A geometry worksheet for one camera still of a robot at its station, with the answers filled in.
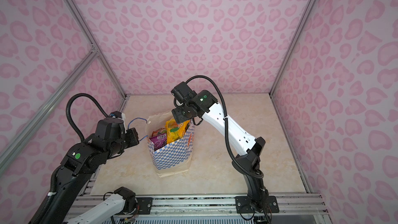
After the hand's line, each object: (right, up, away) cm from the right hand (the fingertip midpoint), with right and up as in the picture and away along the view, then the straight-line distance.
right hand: (182, 113), depth 72 cm
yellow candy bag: (-3, -8, -2) cm, 8 cm away
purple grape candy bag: (-12, -13, +3) cm, 18 cm away
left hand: (-18, -7, -6) cm, 20 cm away
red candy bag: (-15, -11, +14) cm, 23 cm away
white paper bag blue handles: (-4, -20, 0) cm, 21 cm away
